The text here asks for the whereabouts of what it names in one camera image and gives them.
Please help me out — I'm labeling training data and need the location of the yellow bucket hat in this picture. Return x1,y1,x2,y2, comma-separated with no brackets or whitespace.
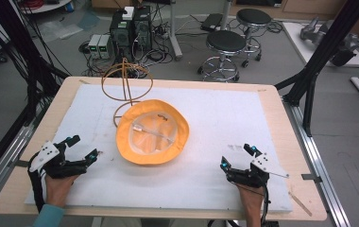
115,98,191,166

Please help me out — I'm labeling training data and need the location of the black round stool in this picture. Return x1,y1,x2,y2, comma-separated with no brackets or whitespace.
235,8,273,68
197,29,248,83

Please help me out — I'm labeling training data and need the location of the white round table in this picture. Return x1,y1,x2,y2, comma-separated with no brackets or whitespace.
18,0,74,15

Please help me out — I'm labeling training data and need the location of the thin wooden stick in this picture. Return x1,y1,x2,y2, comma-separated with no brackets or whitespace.
288,191,314,218

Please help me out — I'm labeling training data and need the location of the white foam mat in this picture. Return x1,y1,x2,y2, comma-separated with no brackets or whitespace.
24,83,294,213

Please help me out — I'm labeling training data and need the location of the person's left hand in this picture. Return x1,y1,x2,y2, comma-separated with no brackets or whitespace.
44,174,79,208

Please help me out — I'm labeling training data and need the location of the black computer tower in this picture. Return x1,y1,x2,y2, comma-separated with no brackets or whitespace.
109,9,135,62
132,5,153,53

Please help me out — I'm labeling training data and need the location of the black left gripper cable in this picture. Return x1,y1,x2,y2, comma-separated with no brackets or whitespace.
26,168,48,214

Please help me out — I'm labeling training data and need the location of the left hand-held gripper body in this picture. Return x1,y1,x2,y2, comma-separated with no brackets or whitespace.
28,140,89,180

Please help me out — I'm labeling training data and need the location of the white board with grey machine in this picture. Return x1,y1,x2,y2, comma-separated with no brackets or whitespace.
282,17,359,68

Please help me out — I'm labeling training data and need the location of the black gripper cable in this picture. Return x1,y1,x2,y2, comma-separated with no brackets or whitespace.
237,181,271,226
26,168,48,214

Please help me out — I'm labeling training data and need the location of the brown wire hat stand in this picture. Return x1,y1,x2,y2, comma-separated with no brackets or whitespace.
100,57,154,128

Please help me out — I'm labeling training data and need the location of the grey metal stand leg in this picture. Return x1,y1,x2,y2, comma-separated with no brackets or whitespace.
167,0,184,61

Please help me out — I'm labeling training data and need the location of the clear plastic sheet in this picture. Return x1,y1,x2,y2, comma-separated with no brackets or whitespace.
37,19,85,44

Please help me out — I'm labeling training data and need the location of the grey power supply unit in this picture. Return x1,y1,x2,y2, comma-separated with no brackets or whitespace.
87,34,102,60
97,34,113,60

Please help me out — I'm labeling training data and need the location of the black flat case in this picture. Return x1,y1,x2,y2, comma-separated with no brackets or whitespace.
200,12,224,32

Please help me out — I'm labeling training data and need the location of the black table clamp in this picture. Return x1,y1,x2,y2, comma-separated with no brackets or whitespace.
300,173,323,184

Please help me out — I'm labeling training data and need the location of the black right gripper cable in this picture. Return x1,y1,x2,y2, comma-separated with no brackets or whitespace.
237,181,271,226

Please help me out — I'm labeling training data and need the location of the tangle of black floor cables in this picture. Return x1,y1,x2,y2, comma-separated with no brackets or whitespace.
78,6,200,79

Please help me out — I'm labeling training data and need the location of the person's right hand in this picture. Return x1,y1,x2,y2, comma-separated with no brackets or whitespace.
235,183,265,218

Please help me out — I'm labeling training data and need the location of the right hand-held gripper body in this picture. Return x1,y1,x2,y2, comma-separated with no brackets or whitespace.
226,152,291,189

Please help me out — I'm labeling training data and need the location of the white box device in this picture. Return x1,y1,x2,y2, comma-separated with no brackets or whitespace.
122,6,135,22

